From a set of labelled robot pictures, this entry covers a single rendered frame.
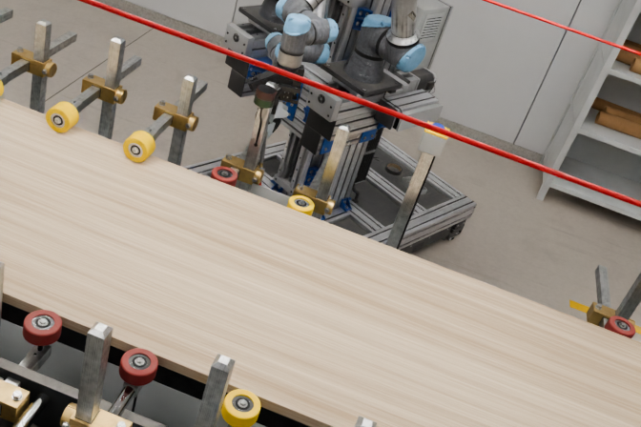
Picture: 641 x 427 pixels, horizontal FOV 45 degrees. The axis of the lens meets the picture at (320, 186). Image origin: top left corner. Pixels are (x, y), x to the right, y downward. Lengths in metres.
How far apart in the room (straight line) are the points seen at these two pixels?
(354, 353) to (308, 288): 0.23
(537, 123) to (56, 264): 3.72
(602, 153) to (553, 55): 0.72
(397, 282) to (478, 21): 2.97
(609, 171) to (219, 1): 2.73
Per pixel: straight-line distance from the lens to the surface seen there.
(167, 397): 1.90
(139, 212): 2.17
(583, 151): 5.21
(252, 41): 3.11
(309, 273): 2.10
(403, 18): 2.68
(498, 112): 5.13
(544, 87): 5.05
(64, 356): 1.96
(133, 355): 1.78
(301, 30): 2.35
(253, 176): 2.50
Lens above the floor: 2.20
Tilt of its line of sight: 32 degrees down
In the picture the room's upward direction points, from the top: 18 degrees clockwise
